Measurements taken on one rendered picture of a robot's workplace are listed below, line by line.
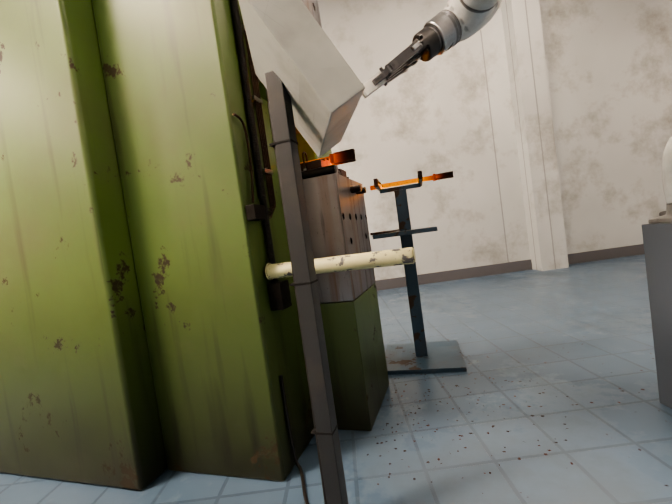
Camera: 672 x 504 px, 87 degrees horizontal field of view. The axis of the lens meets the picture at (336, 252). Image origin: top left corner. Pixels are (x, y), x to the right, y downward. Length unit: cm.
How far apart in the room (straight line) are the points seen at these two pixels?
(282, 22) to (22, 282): 121
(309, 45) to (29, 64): 102
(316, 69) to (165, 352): 97
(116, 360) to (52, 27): 101
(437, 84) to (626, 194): 257
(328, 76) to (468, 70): 421
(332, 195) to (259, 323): 49
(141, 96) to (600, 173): 482
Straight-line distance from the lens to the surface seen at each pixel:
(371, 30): 485
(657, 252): 150
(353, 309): 125
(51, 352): 153
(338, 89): 70
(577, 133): 519
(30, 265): 153
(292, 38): 74
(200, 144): 115
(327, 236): 124
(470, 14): 110
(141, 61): 136
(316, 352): 83
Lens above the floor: 70
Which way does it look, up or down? 2 degrees down
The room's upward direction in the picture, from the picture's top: 8 degrees counter-clockwise
